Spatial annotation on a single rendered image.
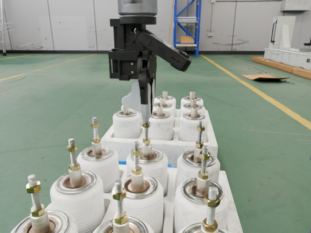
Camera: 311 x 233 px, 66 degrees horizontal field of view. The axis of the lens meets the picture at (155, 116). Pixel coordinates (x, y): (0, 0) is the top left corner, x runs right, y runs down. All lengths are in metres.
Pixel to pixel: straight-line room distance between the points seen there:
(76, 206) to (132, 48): 0.31
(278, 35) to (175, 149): 4.24
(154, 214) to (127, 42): 0.32
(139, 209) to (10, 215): 0.54
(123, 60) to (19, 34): 7.37
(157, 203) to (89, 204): 0.12
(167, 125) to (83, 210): 0.43
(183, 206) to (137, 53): 0.28
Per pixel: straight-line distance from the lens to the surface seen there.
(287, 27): 4.91
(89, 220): 0.50
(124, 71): 0.48
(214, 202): 0.32
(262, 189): 0.96
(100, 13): 6.95
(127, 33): 0.49
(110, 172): 0.57
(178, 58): 0.47
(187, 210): 0.44
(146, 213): 0.45
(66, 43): 7.25
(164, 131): 0.81
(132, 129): 0.83
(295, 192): 1.00
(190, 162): 0.54
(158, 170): 0.54
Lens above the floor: 0.52
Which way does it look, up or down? 19 degrees down
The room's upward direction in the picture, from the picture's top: straight up
